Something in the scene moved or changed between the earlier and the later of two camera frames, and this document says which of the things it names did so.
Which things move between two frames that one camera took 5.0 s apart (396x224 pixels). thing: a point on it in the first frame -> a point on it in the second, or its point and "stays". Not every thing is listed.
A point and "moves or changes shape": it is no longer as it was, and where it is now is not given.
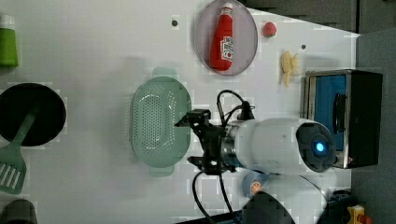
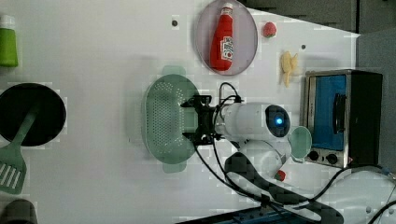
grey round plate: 246,36 stays
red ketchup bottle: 221,50 stays
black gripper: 211,137 -> 205,134
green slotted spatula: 13,165 stays
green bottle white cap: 7,42 stays
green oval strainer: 158,104 moves or changes shape
